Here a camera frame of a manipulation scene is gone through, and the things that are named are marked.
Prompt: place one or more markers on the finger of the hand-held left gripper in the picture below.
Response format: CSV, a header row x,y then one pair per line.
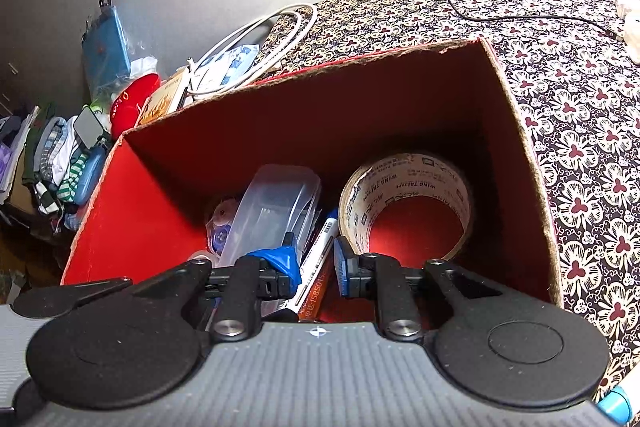
x,y
100,291

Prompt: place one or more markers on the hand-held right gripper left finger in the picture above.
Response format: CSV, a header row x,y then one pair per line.
x,y
280,262

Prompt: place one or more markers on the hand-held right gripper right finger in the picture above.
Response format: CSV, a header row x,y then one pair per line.
x,y
342,267

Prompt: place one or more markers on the white marker with blue cap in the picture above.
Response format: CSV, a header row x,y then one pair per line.
x,y
320,247

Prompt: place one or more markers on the clear plastic case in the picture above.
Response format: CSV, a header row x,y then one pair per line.
x,y
270,207

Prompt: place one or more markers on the printed packing tape roll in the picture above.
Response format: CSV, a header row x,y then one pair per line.
x,y
360,197

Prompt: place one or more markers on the red cardboard box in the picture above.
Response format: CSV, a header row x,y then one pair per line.
x,y
350,107

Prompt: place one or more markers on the white tube with blue cap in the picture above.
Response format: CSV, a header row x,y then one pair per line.
x,y
617,404

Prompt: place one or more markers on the clear correction tape dispenser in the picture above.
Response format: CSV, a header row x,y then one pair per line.
x,y
222,227

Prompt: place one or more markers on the blue glasses case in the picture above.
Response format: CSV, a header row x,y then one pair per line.
x,y
87,177

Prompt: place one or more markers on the pile of clothes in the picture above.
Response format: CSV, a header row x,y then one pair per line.
x,y
50,157

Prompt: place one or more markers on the black smartphone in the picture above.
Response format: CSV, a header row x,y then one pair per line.
x,y
87,127

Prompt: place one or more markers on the red plush cushion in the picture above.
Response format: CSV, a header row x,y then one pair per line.
x,y
130,102

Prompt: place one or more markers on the yellow book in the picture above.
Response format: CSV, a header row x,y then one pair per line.
x,y
162,99

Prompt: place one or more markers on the white and blue packet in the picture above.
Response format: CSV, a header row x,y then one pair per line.
x,y
230,62

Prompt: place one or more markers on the blue notebook in plastic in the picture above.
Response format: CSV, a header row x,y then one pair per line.
x,y
105,47

